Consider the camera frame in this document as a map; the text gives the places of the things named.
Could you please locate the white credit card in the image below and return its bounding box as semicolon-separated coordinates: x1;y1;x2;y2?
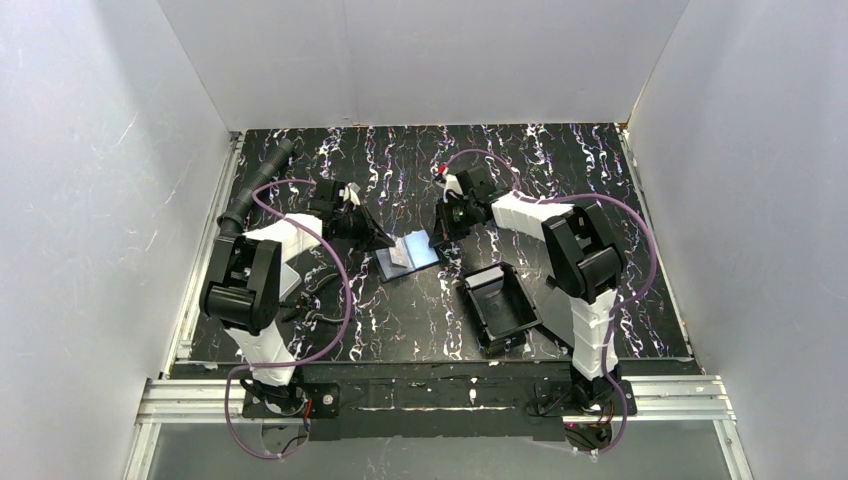
388;241;412;268

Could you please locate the black plastic tray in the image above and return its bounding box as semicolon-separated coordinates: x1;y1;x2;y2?
459;262;542;357

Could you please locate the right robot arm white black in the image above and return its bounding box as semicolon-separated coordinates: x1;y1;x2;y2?
430;167;625;407

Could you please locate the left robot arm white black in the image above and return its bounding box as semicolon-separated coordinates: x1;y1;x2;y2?
199;179;395;403

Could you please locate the grey flat card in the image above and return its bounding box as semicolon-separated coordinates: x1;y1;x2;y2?
278;263;302;301

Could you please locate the black pliers tool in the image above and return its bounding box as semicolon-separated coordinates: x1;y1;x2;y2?
278;273;343;325

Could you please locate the black tray lid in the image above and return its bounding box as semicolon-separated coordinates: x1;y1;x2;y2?
534;284;575;355

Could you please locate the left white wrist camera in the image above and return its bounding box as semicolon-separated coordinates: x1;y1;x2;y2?
340;182;361;206

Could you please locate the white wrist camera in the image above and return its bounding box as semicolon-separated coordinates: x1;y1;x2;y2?
340;182;361;206
434;164;463;203

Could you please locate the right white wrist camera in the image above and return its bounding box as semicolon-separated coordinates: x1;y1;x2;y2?
434;164;463;203

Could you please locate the black corrugated hose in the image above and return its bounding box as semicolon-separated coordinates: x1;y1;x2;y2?
216;138;297;240

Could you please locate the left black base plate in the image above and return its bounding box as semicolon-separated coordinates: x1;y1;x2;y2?
240;380;340;419

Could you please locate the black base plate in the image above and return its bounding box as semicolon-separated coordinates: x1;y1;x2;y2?
240;380;340;419
525;380;638;422

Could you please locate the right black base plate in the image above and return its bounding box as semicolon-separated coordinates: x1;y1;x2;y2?
525;380;638;422

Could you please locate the aluminium frame rail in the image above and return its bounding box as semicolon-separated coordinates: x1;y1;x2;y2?
125;372;752;479

